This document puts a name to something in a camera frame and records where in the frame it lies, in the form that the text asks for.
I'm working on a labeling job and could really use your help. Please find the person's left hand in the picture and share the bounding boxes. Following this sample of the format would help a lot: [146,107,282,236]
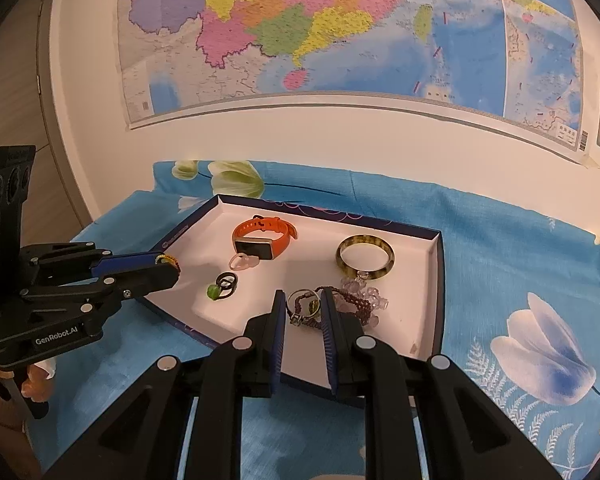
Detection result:
[22,360,57,404]

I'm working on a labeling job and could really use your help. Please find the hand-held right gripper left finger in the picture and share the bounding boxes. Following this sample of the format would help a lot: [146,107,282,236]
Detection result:
[40,289,287,480]

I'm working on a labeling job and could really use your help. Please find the blue floral bed sheet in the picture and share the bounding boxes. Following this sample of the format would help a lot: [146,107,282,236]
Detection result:
[22,160,600,480]

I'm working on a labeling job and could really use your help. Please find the maroon bead bracelet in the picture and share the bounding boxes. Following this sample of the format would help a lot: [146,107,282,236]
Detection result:
[287,285,376,331]

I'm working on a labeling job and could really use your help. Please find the orange strap smart watch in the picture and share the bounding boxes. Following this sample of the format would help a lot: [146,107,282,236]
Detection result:
[231,214,299,262]

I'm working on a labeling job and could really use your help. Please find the clear crystal bead bracelet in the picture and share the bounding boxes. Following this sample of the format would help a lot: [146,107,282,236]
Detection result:
[340,270,391,329]

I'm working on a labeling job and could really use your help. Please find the green stone black ring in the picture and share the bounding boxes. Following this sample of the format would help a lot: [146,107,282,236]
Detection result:
[206,272,237,302]

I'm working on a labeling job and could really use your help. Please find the colourful wall map poster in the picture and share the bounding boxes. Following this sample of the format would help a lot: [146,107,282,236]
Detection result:
[115,0,600,169]

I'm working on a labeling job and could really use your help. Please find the grey wooden door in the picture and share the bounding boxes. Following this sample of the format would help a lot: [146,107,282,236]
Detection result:
[0,0,95,257]

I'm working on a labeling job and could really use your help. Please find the white box tray dark rim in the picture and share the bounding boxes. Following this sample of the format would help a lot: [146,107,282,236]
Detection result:
[140,193,444,402]

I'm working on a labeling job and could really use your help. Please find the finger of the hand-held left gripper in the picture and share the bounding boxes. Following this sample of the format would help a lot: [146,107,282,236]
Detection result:
[20,241,167,283]
[21,262,182,317]

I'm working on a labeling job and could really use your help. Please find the tortoiseshell bangle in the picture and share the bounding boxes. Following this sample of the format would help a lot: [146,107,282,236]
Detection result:
[335,233,396,280]

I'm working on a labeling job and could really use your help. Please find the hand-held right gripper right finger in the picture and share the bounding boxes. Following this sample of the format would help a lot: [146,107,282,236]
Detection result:
[321,293,563,480]

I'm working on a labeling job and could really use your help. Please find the silver metal ring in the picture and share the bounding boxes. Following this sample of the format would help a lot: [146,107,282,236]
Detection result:
[285,288,321,319]

